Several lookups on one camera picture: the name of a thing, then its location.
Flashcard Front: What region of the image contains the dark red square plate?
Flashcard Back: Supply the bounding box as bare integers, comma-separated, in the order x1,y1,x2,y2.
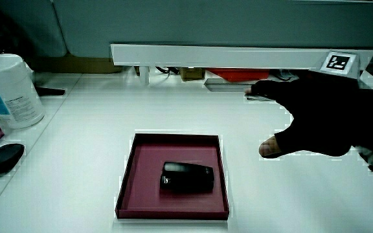
115,133,230,221

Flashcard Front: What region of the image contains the silver metal tray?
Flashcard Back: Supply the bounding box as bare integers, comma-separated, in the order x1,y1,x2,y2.
203,78,258,93

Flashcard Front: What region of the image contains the black cable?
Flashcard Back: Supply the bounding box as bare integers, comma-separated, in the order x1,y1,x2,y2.
155,66,181,76

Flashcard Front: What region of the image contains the white monitor riser shelf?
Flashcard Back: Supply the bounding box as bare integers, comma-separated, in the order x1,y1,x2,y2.
110,43,373,85

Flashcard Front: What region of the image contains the white wipes canister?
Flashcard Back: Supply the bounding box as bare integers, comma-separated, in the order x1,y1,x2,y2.
0,53,46,130

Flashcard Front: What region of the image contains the person's right hand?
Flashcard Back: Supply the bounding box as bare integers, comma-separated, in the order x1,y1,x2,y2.
244,51,373,160

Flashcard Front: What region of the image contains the brown cardboard box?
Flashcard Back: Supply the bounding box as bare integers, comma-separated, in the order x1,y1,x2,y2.
30,54,123,74

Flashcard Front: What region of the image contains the black computer mouse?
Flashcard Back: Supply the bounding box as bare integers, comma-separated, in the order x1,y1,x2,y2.
0,143,25,175

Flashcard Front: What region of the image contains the black stapler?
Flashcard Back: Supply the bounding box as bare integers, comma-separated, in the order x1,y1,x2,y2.
159,161,215,193

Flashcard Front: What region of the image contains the red box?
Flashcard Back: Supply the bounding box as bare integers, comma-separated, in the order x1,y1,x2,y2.
207,68,271,83

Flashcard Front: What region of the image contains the small tan box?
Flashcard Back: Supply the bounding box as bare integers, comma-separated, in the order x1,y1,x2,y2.
179,67,205,82

